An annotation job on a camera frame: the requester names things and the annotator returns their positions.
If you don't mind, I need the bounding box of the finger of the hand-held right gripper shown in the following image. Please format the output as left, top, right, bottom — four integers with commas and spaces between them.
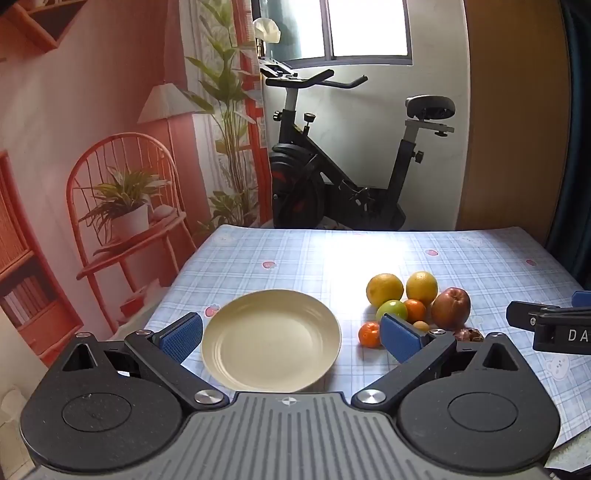
506, 291, 591, 331

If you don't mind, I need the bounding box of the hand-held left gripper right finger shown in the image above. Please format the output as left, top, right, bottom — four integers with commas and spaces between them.
352, 314, 520, 411

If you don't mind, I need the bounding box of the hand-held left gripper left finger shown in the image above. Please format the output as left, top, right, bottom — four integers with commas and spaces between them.
44, 313, 230, 412

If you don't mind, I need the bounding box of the green apple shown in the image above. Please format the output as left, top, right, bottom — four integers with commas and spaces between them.
375, 299, 409, 324

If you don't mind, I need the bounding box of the small orange tangerine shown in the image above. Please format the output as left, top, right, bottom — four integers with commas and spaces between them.
359, 322, 384, 348
404, 299, 427, 324

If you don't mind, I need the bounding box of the red apple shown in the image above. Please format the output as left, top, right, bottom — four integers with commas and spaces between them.
431, 287, 472, 330

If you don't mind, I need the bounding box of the cream round plate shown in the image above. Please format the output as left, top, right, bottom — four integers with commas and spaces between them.
201, 289, 342, 393

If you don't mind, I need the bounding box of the yellow lemon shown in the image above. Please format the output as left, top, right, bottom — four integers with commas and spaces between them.
405, 271, 438, 305
366, 273, 404, 308

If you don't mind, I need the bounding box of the black exercise bike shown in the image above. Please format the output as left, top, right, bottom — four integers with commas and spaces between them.
259, 58, 458, 232

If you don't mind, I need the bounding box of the wooden door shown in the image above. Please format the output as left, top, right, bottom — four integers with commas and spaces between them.
455, 0, 571, 232

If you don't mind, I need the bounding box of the pink room scene backdrop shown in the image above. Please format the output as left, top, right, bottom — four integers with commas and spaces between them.
0, 0, 273, 370

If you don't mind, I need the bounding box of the window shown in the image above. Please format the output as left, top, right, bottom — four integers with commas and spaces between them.
252, 0, 413, 68

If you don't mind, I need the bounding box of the white cap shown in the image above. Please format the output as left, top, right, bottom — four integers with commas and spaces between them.
252, 17, 282, 44

